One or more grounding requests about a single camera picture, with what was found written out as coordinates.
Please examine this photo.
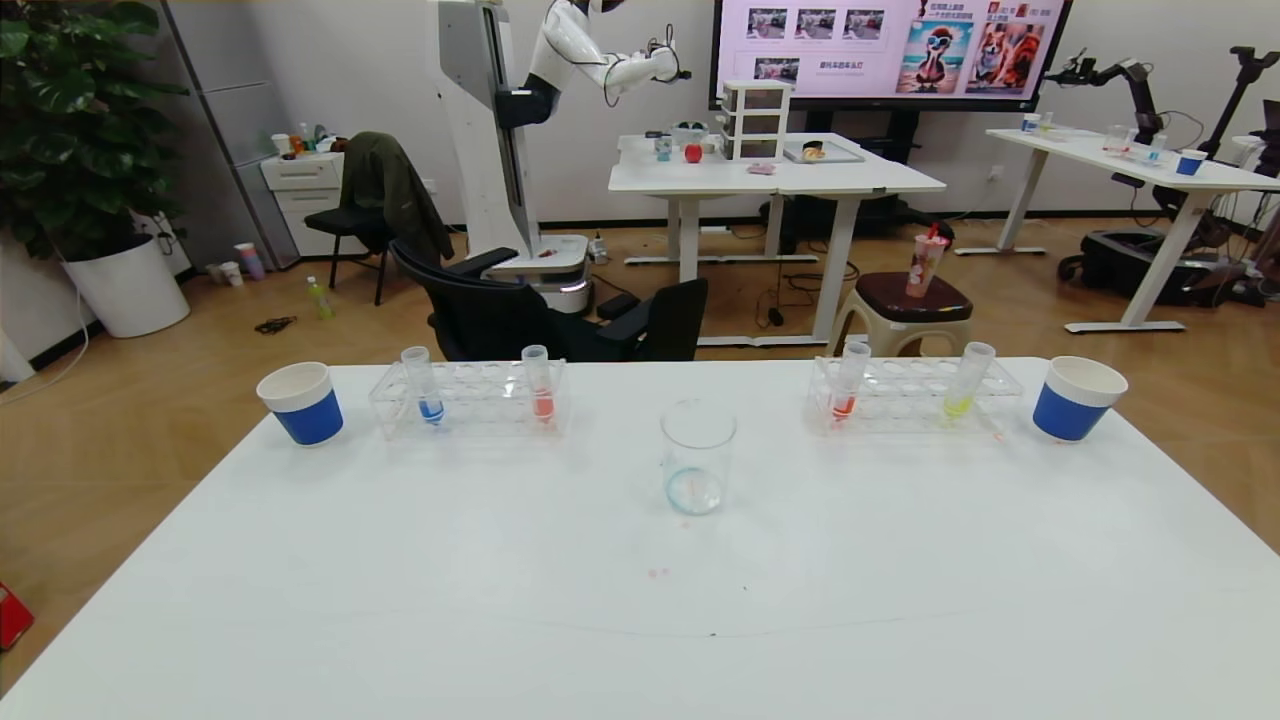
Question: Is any grey tray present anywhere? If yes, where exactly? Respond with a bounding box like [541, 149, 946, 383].
[783, 139, 865, 164]

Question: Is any large display screen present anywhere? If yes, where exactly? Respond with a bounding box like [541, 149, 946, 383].
[709, 0, 1074, 113]

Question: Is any yellow pigment test tube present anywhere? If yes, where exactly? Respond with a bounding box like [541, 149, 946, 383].
[943, 342, 997, 421]

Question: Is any black four-leg chair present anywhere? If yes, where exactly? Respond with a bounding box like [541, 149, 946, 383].
[303, 205, 396, 306]

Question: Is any blue pigment test tube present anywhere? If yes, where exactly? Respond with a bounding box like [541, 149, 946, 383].
[401, 346, 446, 427]

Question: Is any grey tall cabinet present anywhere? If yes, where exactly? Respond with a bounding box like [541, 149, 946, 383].
[160, 0, 301, 271]

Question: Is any clear test tube rack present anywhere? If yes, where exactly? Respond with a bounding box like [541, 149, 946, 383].
[368, 359, 567, 441]
[808, 355, 1026, 436]

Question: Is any brown top stool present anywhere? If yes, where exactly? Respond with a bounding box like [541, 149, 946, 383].
[828, 272, 974, 359]

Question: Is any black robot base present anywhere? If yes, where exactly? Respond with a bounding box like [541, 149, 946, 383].
[1058, 228, 1216, 307]

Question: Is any white drawer organizer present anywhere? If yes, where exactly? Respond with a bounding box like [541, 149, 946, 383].
[720, 80, 793, 162]

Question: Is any black office chair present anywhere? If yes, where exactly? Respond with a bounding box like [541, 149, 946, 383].
[600, 278, 709, 363]
[390, 240, 601, 363]

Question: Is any red pigment test tube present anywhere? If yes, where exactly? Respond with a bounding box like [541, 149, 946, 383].
[830, 341, 873, 424]
[521, 345, 557, 426]

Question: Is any glass beaker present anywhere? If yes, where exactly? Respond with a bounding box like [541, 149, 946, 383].
[660, 399, 738, 517]

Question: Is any green leafy plant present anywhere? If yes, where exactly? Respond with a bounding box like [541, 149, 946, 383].
[0, 0, 189, 261]

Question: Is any white humanoid robot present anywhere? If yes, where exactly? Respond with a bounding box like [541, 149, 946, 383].
[428, 0, 693, 316]

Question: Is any paper cup blue sleeve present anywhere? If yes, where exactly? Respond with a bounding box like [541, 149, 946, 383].
[1032, 356, 1129, 443]
[256, 362, 344, 447]

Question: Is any dark green jacket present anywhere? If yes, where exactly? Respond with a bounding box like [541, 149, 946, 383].
[340, 132, 454, 266]

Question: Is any white planter pot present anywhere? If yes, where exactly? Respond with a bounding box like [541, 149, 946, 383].
[62, 235, 191, 339]

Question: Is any white drawer cabinet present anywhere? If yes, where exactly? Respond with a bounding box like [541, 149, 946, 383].
[260, 150, 366, 259]

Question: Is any pink drink cup with straw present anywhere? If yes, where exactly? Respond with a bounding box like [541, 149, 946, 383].
[906, 222, 949, 299]

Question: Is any white standing desk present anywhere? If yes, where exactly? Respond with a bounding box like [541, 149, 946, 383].
[608, 132, 947, 347]
[955, 127, 1280, 334]

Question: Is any red box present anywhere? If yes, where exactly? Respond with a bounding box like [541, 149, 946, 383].
[0, 582, 35, 651]

